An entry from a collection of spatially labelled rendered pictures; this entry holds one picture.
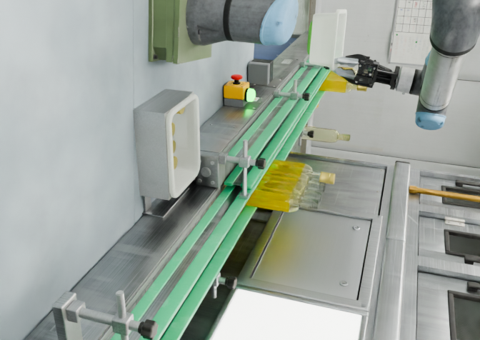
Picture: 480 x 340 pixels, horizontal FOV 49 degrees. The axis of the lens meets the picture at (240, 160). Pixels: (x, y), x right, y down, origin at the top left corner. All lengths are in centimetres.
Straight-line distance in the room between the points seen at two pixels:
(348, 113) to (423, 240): 597
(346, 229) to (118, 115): 81
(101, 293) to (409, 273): 84
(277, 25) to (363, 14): 610
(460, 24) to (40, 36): 78
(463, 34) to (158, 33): 65
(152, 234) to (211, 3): 55
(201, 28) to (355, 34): 613
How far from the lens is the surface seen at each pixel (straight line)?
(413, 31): 727
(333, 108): 763
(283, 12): 120
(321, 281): 142
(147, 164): 125
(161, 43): 124
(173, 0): 123
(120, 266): 115
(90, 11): 105
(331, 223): 166
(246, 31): 122
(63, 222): 105
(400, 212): 178
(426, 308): 146
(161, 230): 126
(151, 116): 119
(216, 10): 124
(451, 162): 783
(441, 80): 131
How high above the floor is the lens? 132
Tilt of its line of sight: 16 degrees down
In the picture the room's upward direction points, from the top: 98 degrees clockwise
